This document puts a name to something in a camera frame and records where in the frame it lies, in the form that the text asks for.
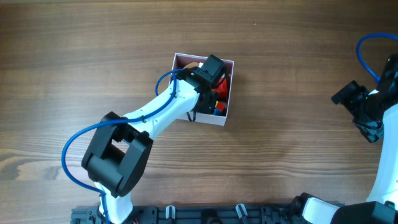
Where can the white cardboard box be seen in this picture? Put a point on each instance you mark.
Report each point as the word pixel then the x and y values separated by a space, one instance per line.
pixel 181 60

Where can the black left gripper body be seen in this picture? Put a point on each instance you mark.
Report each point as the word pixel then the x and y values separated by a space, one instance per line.
pixel 208 106

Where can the brown plush toy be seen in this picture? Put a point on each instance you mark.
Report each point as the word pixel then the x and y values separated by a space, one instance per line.
pixel 193 65

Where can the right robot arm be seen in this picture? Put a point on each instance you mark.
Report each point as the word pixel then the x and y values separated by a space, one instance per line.
pixel 381 204

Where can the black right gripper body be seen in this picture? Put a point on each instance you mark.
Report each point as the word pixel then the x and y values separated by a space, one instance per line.
pixel 368 128

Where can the colourful two-by-two puzzle cube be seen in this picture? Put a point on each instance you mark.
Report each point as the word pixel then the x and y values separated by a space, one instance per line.
pixel 220 108

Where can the red toy fire truck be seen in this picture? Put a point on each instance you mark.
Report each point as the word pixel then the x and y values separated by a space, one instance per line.
pixel 221 89

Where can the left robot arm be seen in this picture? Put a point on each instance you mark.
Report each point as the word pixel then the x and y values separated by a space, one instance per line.
pixel 119 150

